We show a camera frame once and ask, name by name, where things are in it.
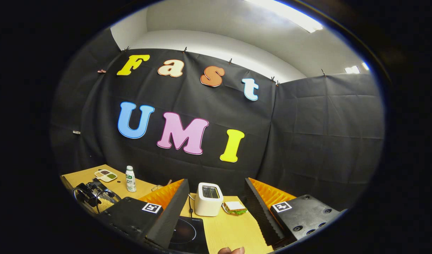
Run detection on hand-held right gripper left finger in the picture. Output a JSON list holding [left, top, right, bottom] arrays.
[[98, 179, 190, 249]]

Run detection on sandwich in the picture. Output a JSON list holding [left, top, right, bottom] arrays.
[[222, 201, 248, 215]]

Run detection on black induction cooktop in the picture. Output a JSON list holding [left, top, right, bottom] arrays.
[[168, 216, 209, 254]]

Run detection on small ceiling light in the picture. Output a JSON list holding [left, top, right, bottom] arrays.
[[345, 63, 370, 74]]

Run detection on white toaster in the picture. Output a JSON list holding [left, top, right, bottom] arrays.
[[194, 182, 224, 217]]

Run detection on divided snack plate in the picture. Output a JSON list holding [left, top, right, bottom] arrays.
[[94, 169, 118, 182]]

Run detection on white green drink bottle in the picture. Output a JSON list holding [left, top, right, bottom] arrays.
[[126, 166, 137, 193]]

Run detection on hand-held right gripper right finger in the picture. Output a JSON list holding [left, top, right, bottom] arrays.
[[245, 177, 340, 247]]

